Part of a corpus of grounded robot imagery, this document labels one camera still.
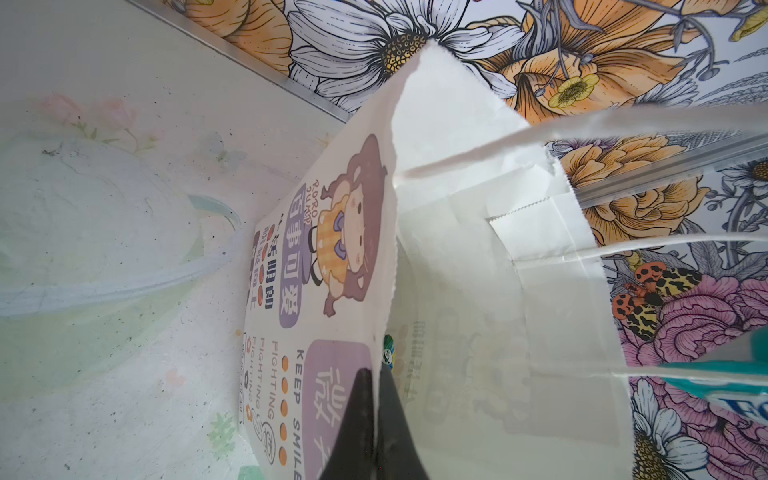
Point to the white patterned paper bag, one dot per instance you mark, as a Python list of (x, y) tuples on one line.
[(536, 286)]

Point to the green yellow snack packet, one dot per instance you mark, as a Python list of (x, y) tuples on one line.
[(733, 377)]

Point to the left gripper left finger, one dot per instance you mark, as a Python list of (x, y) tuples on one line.
[(352, 457)]

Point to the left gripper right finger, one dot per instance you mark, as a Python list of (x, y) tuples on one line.
[(396, 454)]

